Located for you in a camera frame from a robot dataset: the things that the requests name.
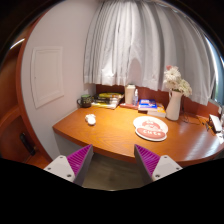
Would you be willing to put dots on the white wall panel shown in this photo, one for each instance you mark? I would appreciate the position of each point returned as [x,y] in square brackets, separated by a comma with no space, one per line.
[46,74]

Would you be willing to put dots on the stack of books left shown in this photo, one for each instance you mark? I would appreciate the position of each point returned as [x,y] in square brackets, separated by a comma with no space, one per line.
[107,100]

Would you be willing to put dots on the red flat book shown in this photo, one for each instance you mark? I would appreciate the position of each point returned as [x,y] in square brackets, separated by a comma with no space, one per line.
[128,106]

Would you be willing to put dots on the yellow book under blue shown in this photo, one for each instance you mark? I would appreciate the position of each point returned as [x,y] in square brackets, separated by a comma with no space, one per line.
[160,112]

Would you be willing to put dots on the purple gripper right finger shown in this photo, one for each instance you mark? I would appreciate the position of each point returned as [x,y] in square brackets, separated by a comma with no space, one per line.
[152,166]

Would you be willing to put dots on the white ceramic vase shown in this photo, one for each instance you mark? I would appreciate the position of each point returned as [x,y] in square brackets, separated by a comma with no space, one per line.
[173,108]

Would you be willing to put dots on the white flower bouquet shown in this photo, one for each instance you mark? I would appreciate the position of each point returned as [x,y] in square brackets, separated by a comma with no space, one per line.
[173,81]

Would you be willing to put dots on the black door handle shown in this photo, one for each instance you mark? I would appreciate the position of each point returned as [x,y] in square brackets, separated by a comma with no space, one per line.
[27,144]

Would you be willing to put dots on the white device on right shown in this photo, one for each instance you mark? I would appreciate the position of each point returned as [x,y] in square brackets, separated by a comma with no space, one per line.
[216,124]

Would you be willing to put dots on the white box container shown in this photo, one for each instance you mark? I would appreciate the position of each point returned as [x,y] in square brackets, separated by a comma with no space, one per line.
[129,93]

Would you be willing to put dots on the dark green mug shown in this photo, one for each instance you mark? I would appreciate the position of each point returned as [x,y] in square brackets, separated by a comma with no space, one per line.
[85,101]

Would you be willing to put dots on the wooden door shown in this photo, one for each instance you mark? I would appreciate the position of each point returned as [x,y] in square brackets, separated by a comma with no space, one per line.
[13,117]

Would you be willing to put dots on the white curtain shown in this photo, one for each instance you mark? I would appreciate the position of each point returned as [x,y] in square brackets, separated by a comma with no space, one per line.
[132,42]

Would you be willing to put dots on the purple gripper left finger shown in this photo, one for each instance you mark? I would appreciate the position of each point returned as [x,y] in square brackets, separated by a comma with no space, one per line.
[73,167]

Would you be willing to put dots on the small clear spray bottle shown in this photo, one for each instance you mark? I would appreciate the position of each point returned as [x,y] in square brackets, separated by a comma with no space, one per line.
[135,97]

